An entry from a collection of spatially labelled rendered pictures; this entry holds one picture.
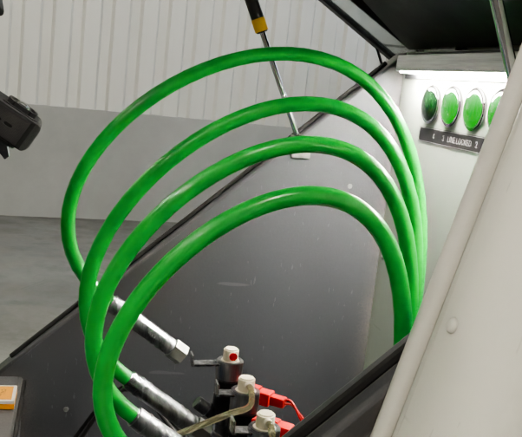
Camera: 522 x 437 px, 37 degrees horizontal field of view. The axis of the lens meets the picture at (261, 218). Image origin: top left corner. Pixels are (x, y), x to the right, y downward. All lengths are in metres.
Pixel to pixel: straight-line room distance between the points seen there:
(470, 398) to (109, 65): 7.02
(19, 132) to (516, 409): 0.42
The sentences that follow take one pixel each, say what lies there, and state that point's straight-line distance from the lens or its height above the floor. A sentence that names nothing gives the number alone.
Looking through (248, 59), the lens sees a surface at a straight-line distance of 0.78.
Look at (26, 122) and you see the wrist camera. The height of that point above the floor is 1.33.
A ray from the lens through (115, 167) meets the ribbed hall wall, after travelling 7.40.
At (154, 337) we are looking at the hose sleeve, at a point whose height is 1.12.
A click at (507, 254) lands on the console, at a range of 0.42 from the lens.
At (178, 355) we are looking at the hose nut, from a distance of 0.82.
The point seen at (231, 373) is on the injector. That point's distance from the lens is 0.83.
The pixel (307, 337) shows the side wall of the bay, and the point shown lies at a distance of 1.20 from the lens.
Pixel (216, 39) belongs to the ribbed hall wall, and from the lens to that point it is 7.61.
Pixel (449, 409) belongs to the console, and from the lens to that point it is 0.43.
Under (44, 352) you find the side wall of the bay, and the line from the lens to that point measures 1.15.
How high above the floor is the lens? 1.38
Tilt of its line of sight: 10 degrees down
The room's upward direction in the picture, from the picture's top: 6 degrees clockwise
